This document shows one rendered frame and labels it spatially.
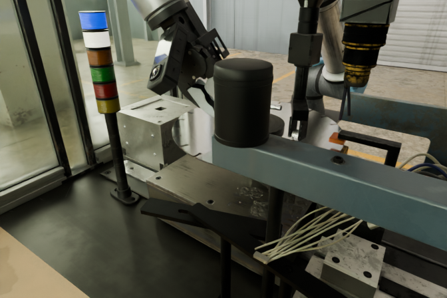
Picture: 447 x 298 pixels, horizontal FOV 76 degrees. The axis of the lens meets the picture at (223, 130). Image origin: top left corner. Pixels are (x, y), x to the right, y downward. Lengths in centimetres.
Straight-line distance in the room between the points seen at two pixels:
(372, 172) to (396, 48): 616
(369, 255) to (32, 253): 57
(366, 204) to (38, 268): 54
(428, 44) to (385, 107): 574
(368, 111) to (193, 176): 39
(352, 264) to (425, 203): 17
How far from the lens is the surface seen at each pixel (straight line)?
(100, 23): 59
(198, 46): 47
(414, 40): 639
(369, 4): 44
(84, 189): 81
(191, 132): 54
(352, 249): 43
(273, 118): 59
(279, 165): 28
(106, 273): 59
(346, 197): 27
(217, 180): 58
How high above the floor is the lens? 118
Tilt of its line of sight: 25 degrees down
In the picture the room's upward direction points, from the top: straight up
